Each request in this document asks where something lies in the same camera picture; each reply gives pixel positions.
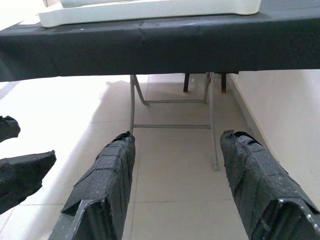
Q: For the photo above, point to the black tablecloth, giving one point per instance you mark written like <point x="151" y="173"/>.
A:
<point x="150" y="50"/>

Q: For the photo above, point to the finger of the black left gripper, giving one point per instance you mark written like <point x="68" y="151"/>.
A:
<point x="20" y="177"/>
<point x="8" y="128"/>

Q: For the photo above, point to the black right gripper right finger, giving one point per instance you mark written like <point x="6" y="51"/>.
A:
<point x="262" y="185"/>

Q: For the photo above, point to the white plastic table top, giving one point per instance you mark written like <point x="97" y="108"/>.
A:
<point x="125" y="16"/>

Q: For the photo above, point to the grey folding table frame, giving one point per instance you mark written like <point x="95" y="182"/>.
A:
<point x="172" y="126"/>

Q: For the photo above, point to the dark wooden chair leg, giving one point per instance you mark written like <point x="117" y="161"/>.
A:
<point x="186" y="83"/>
<point x="224" y="83"/>

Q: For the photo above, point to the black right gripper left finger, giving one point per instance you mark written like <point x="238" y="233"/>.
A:
<point x="105" y="180"/>

